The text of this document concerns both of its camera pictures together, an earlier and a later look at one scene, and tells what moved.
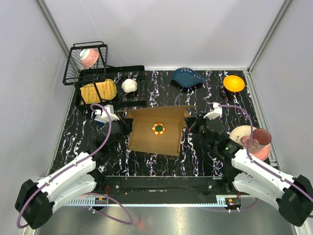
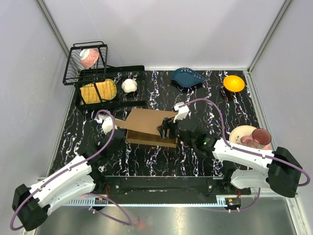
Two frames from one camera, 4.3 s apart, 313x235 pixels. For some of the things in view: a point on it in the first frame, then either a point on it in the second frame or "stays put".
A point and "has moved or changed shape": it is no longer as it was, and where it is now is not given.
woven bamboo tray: [107, 89] stays put
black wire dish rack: [98, 85] stays put
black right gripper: [192, 122] → [167, 124]
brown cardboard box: [157, 130] has moved or changed shape
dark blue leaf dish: [186, 77] stays put
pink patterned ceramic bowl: [88, 57] stays put
